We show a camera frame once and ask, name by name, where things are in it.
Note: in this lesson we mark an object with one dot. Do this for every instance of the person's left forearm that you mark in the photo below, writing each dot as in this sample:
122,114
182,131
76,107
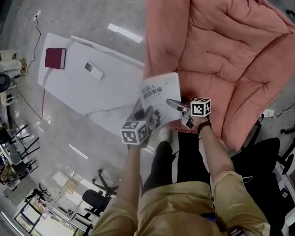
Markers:
132,171

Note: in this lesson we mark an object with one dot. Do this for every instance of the blue phone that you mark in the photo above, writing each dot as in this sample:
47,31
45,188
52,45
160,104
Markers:
210,217

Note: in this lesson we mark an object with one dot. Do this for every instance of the black metal rack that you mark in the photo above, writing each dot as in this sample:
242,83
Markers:
24,141

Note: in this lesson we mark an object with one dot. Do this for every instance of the white remote control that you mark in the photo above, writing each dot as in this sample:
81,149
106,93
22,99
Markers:
94,70

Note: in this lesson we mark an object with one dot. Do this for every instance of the black trousers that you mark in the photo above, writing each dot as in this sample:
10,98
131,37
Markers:
162,166

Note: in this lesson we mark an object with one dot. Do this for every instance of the black wristwatch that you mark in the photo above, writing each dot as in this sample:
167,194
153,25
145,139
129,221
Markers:
204,125

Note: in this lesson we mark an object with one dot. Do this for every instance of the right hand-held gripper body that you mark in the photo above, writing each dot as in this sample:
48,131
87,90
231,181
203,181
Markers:
200,108

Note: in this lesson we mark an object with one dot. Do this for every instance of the tan shirt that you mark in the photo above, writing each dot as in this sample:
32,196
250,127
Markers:
177,210

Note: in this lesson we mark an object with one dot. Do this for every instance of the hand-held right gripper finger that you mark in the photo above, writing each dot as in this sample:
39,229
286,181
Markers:
175,104

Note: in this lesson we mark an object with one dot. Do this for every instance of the white paperback book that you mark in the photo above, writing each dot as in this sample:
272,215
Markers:
160,83

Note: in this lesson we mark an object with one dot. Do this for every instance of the white shoe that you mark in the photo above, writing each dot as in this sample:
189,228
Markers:
165,133

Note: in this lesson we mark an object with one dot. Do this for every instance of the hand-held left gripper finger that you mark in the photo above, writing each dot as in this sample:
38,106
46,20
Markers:
137,106
150,114

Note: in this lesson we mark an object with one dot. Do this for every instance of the person's right forearm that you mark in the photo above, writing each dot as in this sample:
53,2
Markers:
215,154

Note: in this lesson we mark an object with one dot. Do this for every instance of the pink quilted duvet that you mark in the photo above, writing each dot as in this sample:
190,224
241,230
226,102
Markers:
223,58

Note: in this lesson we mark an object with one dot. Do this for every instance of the dark red hardcover book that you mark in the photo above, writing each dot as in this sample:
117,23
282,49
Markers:
53,58

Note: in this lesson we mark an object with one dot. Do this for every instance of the black tripod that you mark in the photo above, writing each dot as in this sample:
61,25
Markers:
293,129

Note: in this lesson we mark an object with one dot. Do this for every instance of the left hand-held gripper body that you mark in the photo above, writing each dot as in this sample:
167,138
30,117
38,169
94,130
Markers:
134,133

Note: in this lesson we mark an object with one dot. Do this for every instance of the white power strip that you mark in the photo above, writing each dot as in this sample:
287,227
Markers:
38,14
269,113

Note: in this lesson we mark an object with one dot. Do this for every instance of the black office chair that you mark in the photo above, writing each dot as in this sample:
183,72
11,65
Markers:
97,200

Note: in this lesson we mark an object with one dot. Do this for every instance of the black upholstered chair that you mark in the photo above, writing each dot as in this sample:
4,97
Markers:
260,171

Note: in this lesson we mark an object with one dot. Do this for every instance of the white table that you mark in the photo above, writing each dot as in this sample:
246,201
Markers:
88,92

